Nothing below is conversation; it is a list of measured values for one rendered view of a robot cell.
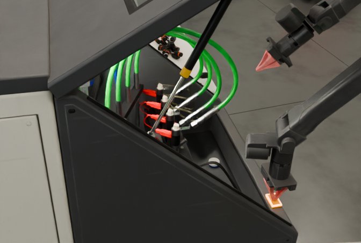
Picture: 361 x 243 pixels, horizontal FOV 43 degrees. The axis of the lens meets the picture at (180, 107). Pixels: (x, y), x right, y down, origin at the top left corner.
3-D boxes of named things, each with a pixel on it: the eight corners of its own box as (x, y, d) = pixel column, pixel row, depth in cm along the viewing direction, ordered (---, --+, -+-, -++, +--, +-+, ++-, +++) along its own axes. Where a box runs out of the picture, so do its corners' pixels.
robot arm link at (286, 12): (335, 22, 136) (325, 12, 143) (312, -3, 131) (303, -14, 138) (302, 50, 140) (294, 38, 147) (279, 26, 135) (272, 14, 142)
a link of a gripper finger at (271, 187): (266, 207, 131) (270, 182, 126) (257, 190, 137) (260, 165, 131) (288, 203, 132) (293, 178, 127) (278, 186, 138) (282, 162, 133)
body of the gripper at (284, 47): (264, 39, 146) (283, 23, 144) (284, 59, 150) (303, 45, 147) (267, 48, 141) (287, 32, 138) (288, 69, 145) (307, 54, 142)
